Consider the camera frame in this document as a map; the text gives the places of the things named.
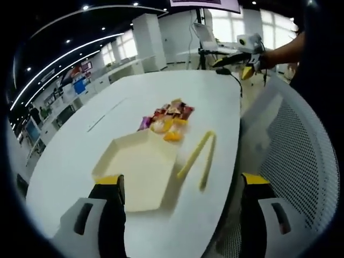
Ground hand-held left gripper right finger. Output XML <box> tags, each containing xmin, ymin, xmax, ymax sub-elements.
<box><xmin>240</xmin><ymin>173</ymin><xmax>304</xmax><ymax>258</ymax></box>

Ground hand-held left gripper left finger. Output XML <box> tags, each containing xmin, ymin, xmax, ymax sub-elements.
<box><xmin>52</xmin><ymin>174</ymin><xmax>127</xmax><ymax>258</ymax></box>

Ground cream hexagonal container tray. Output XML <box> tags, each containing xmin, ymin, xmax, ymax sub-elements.
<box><xmin>91</xmin><ymin>128</ymin><xmax>178</xmax><ymax>213</ymax></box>

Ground yellow food tongs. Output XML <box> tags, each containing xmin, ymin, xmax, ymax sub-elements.
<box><xmin>176</xmin><ymin>130</ymin><xmax>217</xmax><ymax>192</ymax></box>

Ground pile of food snack packets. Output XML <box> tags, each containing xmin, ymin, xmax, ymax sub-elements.
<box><xmin>137</xmin><ymin>98</ymin><xmax>195</xmax><ymax>142</ymax></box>

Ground open white laptop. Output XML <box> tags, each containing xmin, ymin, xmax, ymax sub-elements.
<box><xmin>192</xmin><ymin>22</ymin><xmax>219</xmax><ymax>51</ymax></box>

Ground black monitor stand pole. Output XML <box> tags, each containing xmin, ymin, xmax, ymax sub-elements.
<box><xmin>197</xmin><ymin>8</ymin><xmax>207</xmax><ymax>71</ymax></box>

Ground overhead monitor screen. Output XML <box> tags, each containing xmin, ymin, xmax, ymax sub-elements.
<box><xmin>169</xmin><ymin>0</ymin><xmax>242</xmax><ymax>14</ymax></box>

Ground person's dark clothed body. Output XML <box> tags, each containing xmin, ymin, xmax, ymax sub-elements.
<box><xmin>289</xmin><ymin>0</ymin><xmax>344</xmax><ymax>113</ymax></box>

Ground white mesh office chair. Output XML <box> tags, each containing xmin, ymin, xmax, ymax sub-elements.
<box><xmin>214</xmin><ymin>74</ymin><xmax>340</xmax><ymax>258</ymax></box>

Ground white square pillar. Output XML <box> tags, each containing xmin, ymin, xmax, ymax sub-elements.
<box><xmin>131</xmin><ymin>12</ymin><xmax>168</xmax><ymax>74</ymax></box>

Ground desktop computer monitor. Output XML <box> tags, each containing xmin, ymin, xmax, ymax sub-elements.
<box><xmin>25</xmin><ymin>120</ymin><xmax>41</xmax><ymax>142</ymax></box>

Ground blue storage box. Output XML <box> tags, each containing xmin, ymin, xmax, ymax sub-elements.
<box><xmin>73</xmin><ymin>79</ymin><xmax>87</xmax><ymax>94</ymax></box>

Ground black cable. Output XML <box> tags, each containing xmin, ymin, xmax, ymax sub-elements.
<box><xmin>216</xmin><ymin>68</ymin><xmax>244</xmax><ymax>98</ymax></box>

